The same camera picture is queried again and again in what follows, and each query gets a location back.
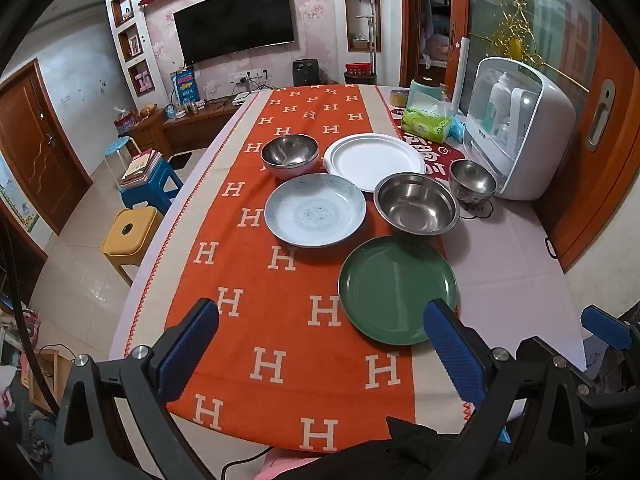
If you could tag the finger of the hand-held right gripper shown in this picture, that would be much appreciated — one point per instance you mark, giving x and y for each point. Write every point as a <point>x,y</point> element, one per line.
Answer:
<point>607,327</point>

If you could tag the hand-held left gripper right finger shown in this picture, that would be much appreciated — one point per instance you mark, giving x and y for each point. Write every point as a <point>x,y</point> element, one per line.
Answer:
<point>450,345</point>

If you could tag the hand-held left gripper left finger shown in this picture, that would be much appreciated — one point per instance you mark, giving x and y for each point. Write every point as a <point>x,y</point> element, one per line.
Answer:
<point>187,345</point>

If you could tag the green plate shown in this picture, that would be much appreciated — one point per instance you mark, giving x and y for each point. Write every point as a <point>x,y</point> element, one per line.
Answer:
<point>395,290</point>

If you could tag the large steel bowl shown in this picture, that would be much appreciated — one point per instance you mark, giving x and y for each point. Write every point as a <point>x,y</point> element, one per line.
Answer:
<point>416,205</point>

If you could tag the blue and white porcelain plate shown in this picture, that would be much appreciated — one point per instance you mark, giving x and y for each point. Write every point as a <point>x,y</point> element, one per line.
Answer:
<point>315,210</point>

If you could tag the pink steel bowl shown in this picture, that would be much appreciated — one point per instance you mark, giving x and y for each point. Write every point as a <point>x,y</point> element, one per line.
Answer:
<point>289,152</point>

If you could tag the orange patterned table cloth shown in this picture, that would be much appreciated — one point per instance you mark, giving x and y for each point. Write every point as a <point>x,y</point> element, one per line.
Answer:
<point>280,310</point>

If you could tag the pale pink tablecloth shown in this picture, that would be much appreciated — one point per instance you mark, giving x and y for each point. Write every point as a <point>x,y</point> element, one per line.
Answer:
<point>505,260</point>

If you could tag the yellow plastic stool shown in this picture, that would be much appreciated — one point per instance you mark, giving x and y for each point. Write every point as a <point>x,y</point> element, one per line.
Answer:
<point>130,240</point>

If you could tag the person's dark clothing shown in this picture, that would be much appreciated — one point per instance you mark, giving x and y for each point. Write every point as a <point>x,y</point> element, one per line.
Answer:
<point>390,450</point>

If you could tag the pink garment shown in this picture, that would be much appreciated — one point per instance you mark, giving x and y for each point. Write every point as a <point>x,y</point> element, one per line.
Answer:
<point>285,467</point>

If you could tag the blue plastic stool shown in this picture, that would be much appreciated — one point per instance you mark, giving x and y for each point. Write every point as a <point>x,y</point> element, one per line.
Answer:
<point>150,190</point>

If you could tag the orange wooden sliding door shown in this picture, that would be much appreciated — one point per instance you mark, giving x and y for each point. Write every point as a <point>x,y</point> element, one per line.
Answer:
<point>595,160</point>

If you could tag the small steel bowl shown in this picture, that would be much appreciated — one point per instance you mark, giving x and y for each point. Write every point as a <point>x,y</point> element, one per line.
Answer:
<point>470,177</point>

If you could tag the stack of books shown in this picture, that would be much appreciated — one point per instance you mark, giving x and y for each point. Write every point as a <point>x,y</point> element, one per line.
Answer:
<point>142,165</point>

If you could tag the red printed mat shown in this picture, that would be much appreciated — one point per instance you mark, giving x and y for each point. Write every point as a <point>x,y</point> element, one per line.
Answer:
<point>430,155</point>

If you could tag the round blue and white stool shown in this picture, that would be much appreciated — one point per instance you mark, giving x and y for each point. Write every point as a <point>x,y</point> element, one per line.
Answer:
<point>120,150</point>

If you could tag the blue packet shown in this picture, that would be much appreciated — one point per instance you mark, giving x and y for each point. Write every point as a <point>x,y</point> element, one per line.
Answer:
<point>457,130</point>

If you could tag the wooden television cabinet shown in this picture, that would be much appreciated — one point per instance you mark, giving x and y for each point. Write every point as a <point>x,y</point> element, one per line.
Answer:
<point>185,125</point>

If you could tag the white countertop sterilizer cabinet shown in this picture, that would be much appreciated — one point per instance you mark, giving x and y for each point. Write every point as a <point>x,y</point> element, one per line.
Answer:
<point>520,125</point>

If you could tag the green wet wipes pack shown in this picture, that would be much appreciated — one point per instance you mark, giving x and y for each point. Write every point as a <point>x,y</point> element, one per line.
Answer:
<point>427,120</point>

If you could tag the red tissue box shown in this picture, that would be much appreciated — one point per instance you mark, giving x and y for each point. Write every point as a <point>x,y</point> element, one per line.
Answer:
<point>125,122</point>

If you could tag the brown wooden door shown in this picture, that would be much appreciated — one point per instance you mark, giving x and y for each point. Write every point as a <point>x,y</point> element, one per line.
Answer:
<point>37,150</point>

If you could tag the teal canister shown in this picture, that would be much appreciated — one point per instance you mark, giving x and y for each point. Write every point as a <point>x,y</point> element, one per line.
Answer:
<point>425,92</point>

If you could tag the tin can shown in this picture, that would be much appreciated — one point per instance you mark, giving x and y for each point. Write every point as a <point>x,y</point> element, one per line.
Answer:
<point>400,96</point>

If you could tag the blue printed box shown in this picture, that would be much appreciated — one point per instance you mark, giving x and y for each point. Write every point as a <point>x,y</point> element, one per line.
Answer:
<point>185,87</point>

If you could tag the black air fryer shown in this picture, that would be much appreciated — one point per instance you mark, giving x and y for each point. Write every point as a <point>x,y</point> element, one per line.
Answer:
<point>301,72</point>

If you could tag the black television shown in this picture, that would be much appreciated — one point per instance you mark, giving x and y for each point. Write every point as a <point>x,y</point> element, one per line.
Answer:
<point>234,22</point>

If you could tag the wall poster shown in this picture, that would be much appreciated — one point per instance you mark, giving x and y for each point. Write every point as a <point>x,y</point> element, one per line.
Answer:
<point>15,195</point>

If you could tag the wall niche shelf unit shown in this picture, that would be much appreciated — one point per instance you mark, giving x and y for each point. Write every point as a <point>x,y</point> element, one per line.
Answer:
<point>131,45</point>

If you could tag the tall wall niche shelf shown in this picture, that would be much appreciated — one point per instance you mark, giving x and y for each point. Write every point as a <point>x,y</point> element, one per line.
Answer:
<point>361,5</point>

